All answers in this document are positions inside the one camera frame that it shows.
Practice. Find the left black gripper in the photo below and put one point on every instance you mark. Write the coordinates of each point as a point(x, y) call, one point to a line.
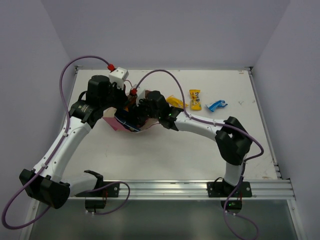
point(120, 93)

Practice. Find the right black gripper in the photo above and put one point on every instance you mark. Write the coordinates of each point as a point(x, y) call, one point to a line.
point(137, 110)

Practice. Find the pink beige paper bag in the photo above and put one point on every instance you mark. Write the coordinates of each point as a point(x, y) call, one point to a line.
point(108, 115)

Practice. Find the dark blue chip bag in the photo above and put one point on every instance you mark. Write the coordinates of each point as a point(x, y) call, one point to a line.
point(126, 120)

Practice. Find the yellow orange snack packet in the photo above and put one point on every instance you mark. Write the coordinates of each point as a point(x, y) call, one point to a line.
point(175, 102)

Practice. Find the yellow candy bag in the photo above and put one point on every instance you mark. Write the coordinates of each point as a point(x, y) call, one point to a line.
point(195, 102)

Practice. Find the light blue white wrapper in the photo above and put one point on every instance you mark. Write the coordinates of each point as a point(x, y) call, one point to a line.
point(220, 104)

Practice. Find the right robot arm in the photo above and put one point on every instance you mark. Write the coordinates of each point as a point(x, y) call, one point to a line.
point(231, 138)

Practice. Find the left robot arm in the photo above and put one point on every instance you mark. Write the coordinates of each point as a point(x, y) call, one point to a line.
point(83, 116)

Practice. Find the left black controller box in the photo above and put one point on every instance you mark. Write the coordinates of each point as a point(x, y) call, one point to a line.
point(95, 204)

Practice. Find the black controller box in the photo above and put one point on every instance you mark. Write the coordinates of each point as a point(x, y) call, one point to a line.
point(95, 204)
point(231, 205)

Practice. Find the right black controller box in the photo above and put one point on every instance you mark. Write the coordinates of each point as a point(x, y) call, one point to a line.
point(231, 205)

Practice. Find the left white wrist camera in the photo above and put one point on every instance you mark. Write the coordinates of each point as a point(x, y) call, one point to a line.
point(118, 76)

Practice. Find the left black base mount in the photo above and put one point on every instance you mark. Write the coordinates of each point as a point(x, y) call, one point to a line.
point(105, 189)

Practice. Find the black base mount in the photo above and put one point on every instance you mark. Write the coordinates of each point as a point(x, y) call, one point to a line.
point(105, 189)
point(222, 189)

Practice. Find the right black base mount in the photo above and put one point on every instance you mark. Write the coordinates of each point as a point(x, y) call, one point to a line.
point(222, 189)

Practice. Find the aluminium front rail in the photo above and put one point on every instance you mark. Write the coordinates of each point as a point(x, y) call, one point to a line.
point(165, 188)

